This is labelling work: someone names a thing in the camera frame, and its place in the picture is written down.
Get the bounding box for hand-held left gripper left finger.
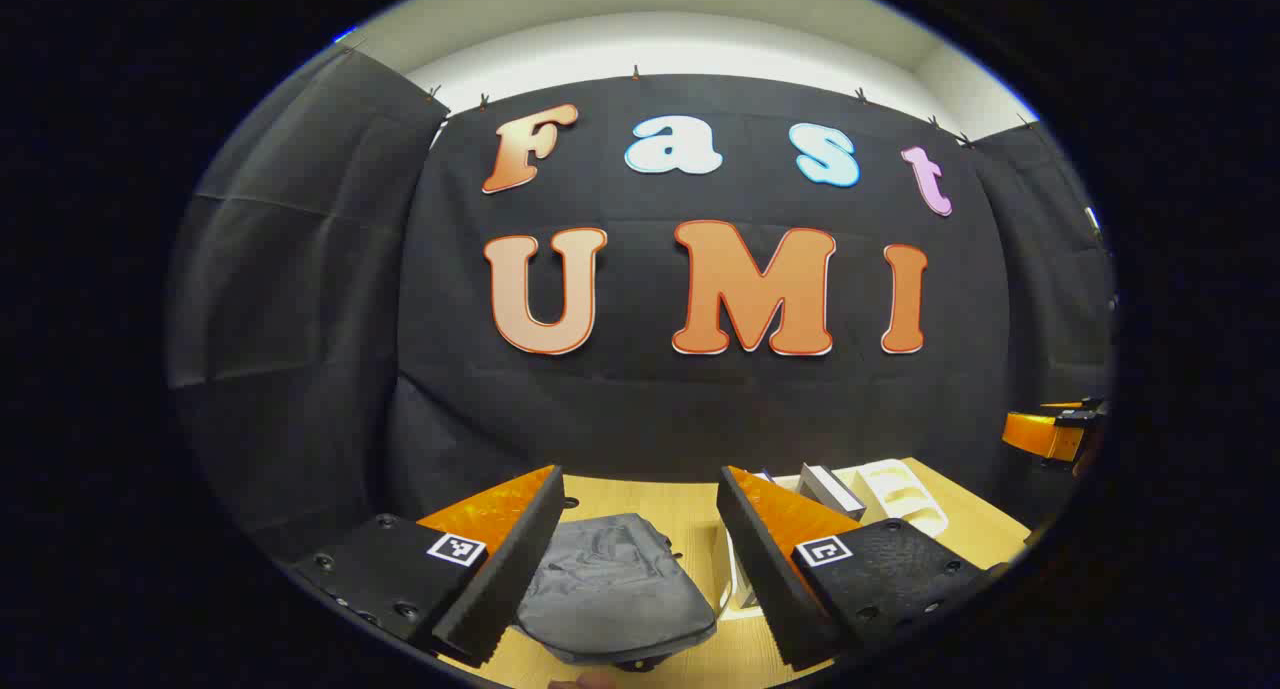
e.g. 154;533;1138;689
290;464;566;668

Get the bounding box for grey schoolbag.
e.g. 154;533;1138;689
512;513;719;667

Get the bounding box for white bookshelf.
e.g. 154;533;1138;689
715;457;951;620

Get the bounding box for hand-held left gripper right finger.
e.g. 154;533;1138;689
716;465;1011;672

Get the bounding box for grey book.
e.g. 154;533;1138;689
797;463;867;522

